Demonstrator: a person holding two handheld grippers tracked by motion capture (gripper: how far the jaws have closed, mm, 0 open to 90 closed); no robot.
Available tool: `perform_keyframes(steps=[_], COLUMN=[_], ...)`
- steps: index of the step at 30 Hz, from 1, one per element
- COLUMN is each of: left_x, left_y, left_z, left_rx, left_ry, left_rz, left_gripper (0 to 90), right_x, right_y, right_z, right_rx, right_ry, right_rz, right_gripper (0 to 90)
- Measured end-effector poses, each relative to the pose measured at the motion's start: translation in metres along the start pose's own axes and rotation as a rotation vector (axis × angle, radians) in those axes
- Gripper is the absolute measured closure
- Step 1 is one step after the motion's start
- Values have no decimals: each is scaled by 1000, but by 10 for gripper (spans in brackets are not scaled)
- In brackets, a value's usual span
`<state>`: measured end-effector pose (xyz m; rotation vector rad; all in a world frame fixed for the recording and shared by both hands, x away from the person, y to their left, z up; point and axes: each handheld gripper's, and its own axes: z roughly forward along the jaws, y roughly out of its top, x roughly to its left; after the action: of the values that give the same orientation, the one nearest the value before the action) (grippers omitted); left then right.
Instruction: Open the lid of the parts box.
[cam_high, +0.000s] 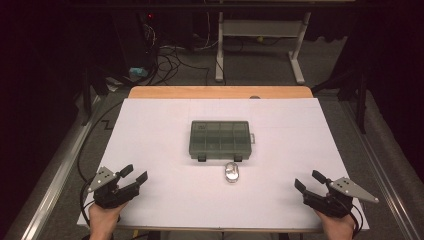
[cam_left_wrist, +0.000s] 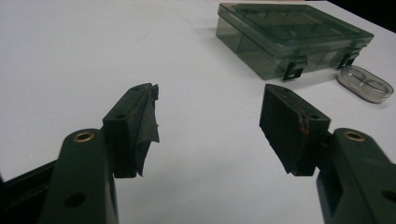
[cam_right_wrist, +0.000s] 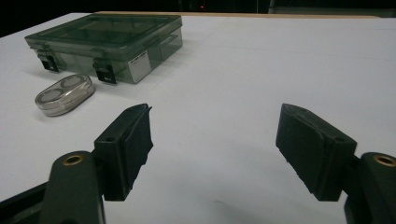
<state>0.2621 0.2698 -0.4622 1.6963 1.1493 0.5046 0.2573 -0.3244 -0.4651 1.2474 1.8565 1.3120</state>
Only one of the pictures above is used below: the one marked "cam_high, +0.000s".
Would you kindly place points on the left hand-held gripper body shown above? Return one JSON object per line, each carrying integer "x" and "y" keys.
{"x": 113, "y": 195}

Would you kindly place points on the grey transparent compartment box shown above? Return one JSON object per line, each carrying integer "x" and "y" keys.
{"x": 220, "y": 140}

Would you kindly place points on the person's right hand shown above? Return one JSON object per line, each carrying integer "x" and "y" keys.
{"x": 336, "y": 228}

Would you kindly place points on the black metal stand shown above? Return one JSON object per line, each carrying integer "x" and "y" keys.
{"x": 360, "y": 103}
{"x": 87, "y": 96}

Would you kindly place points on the white metal desk frame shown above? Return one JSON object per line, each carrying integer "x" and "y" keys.
{"x": 263, "y": 28}

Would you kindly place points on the grey round table grommet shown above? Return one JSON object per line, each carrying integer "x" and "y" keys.
{"x": 255, "y": 97}

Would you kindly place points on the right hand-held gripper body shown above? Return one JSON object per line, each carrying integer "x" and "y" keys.
{"x": 328, "y": 201}

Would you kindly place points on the aluminium rail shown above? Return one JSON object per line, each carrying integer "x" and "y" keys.
{"x": 50, "y": 186}
{"x": 383, "y": 180}

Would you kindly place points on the black computer tower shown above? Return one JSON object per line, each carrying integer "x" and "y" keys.
{"x": 135, "y": 40}

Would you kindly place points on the small blue packet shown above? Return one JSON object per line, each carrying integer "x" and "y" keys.
{"x": 138, "y": 72}

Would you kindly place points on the person's left hand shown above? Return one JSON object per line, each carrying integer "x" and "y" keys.
{"x": 103, "y": 220}

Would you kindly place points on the white board sheet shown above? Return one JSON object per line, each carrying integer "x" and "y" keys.
{"x": 173, "y": 200}

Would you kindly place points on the small yellow ball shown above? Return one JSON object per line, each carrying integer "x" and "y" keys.
{"x": 260, "y": 39}

